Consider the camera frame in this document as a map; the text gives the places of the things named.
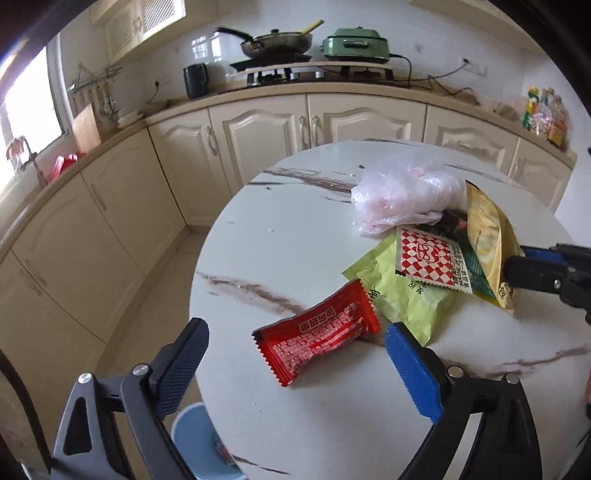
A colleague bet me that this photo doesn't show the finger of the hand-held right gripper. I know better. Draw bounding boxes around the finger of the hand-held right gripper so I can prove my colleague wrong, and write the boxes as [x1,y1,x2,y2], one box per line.
[503,255,591,319]
[523,244,591,280]

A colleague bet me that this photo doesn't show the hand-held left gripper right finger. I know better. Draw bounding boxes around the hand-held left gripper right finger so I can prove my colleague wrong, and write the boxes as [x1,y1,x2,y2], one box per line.
[384,322,543,480]

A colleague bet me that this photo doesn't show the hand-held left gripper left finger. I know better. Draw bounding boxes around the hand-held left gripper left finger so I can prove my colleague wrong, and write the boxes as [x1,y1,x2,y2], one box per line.
[48,317,211,480]

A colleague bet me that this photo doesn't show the yellow snack packet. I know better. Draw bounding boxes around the yellow snack packet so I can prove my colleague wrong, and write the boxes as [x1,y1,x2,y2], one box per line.
[464,180,527,315]

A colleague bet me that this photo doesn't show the lime green wrapper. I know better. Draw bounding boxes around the lime green wrapper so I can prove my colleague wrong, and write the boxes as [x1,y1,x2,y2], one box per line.
[342,231,458,347]

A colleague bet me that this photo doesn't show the blue bin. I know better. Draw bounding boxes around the blue bin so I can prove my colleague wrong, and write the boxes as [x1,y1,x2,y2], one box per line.
[171,401,245,480]

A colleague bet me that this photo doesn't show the red snack packet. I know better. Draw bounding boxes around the red snack packet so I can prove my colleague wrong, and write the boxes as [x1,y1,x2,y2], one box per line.
[252,278,382,387]

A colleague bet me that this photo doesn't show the red checkered sachet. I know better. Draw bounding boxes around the red checkered sachet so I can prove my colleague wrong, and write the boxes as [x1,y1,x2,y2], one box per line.
[396,225,474,294]

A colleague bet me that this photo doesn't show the clear plastic bag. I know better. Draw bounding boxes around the clear plastic bag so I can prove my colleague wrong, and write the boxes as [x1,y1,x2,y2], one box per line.
[350,154,467,238]

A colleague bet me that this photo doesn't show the dark green packet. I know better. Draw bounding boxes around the dark green packet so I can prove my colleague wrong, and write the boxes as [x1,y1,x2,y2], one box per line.
[431,210,497,296]

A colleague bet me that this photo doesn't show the colourful snack bags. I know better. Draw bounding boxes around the colourful snack bags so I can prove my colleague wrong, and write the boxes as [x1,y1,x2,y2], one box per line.
[522,85,570,148]

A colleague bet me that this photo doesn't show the red plastic container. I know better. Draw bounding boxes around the red plastic container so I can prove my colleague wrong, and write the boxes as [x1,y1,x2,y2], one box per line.
[48,154,84,179]

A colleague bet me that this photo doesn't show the cream base cabinets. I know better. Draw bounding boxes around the cream base cabinets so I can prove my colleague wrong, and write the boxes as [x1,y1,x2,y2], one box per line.
[0,90,578,462]

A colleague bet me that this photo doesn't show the kitchen faucet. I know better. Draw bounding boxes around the kitchen faucet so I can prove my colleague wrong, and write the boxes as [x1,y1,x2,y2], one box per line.
[6,135,49,186]

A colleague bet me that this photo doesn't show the wooden cutting board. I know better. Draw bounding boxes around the wooden cutting board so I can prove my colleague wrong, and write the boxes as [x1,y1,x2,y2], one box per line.
[71,104,102,153]

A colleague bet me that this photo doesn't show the green electric cooker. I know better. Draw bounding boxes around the green electric cooker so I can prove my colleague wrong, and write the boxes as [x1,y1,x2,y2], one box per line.
[322,28,393,64]

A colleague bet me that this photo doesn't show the black kettle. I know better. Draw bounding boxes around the black kettle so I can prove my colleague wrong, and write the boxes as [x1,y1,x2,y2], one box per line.
[183,63,209,99]

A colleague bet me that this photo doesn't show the metal utensil rack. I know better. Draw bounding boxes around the metal utensil rack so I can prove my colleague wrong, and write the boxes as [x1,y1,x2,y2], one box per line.
[67,65,125,117]

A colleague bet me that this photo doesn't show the kitchen window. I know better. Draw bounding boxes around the kitchen window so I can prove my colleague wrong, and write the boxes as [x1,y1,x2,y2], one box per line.
[0,46,64,176]

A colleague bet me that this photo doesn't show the gas stove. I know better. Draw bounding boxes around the gas stove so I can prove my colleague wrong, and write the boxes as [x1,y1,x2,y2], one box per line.
[229,55,394,87]

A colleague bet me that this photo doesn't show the black frying pan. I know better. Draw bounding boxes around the black frying pan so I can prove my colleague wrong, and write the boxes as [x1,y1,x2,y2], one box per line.
[215,19,325,59]

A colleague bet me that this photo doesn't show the white wall socket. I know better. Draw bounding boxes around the white wall socket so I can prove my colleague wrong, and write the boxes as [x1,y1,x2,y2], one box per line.
[459,56,488,77]

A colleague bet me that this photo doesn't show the black power cable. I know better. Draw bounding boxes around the black power cable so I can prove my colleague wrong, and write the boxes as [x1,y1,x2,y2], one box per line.
[390,53,476,99]

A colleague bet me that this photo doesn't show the cream wall cabinet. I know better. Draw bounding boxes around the cream wall cabinet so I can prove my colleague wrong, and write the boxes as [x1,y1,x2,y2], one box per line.
[90,0,186,61]

